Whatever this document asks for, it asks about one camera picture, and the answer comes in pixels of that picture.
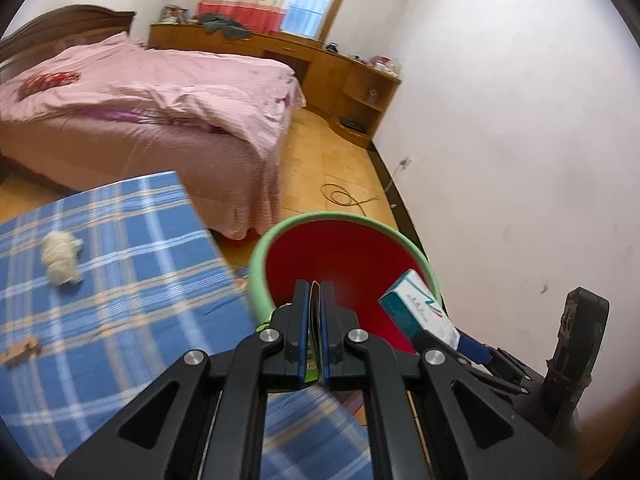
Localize green snack packet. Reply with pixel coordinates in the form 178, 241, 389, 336
255, 280, 326, 386

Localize small pink containers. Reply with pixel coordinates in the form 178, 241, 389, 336
367, 55, 402, 78

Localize white and green medicine box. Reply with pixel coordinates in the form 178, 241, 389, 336
377, 269, 461, 353

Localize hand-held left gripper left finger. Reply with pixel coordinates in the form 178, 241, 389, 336
55, 280, 312, 480

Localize wooden bed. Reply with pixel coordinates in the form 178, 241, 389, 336
0, 4, 307, 241

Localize pink quilt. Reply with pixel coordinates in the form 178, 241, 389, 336
0, 31, 307, 161

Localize long wooden desk cabinet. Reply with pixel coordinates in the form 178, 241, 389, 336
148, 22, 402, 150

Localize blue plaid tablecloth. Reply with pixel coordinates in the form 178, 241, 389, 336
0, 170, 373, 480

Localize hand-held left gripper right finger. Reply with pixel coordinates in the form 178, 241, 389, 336
320, 281, 576, 480

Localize crumpled white tissue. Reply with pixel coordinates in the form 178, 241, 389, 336
40, 230, 85, 288

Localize green floor cable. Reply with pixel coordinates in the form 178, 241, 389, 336
320, 157, 408, 208

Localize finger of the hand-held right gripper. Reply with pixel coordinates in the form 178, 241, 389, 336
452, 327, 526, 396

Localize window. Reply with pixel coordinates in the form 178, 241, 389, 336
280, 0, 351, 41

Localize green bucket with red inside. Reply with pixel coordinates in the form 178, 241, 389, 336
249, 212, 443, 361

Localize grey clothes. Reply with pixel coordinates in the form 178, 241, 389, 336
198, 12, 252, 39

